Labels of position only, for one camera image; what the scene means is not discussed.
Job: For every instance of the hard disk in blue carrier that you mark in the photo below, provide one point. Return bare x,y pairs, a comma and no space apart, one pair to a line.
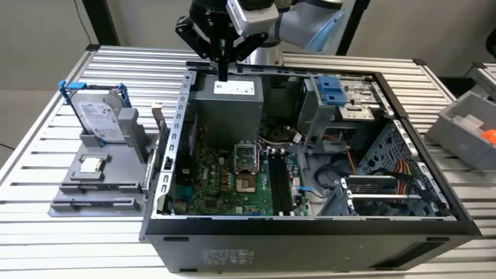
96,119

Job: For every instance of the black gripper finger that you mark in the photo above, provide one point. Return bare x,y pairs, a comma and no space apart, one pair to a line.
248,46
194,35

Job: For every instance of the black RAM slot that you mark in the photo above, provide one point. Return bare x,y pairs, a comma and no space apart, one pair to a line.
279,183
288,183
283,183
274,183

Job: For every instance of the metal disk bay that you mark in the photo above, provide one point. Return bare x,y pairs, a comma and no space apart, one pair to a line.
372,186

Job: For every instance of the blue plastic drive latch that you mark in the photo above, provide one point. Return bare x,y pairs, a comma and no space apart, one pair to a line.
330,90

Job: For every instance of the orange ball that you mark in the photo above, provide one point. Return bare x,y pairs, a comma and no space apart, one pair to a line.
488,137

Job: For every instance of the thin locking lever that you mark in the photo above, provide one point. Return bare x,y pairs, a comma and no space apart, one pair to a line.
258,160

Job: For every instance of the grey plastic bin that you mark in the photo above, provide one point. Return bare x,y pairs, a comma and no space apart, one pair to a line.
458,145

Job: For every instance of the grey power supply unit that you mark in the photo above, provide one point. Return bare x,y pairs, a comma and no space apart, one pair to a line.
228,116

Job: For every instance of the black graphics card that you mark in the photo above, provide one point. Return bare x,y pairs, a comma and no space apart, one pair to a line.
162,128

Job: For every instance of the grey metal drive cage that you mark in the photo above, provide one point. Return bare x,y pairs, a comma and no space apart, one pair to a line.
318,122

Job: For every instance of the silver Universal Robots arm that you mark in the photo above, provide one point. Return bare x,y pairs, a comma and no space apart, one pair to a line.
298,23

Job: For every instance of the green motherboard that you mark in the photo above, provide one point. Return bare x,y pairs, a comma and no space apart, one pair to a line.
211,186

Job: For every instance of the black metal post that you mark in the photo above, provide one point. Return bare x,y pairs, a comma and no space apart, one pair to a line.
358,29
103,23

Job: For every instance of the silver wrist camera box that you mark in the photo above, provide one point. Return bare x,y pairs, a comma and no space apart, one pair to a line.
252,17

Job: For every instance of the black open PC case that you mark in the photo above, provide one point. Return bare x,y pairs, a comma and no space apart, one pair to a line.
271,253

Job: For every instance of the grey parts rack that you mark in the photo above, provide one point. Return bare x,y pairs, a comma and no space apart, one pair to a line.
120,171

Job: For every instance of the CPU socket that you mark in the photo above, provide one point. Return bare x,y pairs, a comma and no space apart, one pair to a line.
246,183

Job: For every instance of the small white box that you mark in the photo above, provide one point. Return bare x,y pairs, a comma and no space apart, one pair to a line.
468,122

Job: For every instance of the black case fan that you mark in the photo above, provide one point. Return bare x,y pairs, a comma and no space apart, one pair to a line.
191,145

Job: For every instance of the silver CPU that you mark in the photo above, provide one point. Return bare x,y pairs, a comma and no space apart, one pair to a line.
91,165

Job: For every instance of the RAM stick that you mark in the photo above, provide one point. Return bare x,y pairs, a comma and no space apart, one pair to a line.
100,201

